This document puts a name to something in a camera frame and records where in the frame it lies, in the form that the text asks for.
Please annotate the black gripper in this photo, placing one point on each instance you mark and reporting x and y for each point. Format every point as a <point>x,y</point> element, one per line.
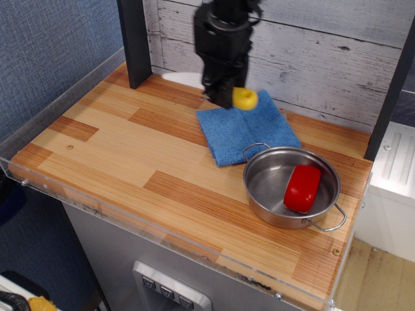
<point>222,40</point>

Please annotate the toy knife yellow handle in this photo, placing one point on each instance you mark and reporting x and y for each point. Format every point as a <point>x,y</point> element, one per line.
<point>241,97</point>

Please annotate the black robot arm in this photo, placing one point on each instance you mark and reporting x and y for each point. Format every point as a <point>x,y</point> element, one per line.
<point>222,32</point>

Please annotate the blue cloth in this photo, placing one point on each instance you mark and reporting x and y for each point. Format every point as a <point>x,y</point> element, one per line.
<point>233,135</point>

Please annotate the steel pot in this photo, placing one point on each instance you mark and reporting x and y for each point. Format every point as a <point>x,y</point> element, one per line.
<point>267,175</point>

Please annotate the red toy cheese wheel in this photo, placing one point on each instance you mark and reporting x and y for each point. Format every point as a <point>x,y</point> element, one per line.
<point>301,189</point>

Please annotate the white ribbed box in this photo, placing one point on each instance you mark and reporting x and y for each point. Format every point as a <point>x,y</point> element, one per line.
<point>386,220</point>

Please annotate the silver dispenser panel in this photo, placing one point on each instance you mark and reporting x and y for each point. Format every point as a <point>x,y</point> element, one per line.
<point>162,292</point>

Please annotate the clear acrylic guard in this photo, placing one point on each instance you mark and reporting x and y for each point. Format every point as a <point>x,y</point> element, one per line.
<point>140,184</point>

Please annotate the yellow object bottom left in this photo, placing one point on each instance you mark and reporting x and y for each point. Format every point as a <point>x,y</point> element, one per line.
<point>41,304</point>

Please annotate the dark grey left post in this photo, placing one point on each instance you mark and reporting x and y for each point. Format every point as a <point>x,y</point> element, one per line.
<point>135,41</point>

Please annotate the dark grey post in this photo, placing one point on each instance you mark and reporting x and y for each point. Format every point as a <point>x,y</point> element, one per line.
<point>392,96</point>
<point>135,41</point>

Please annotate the dark grey right post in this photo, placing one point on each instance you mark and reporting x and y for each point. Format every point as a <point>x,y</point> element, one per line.
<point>392,96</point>

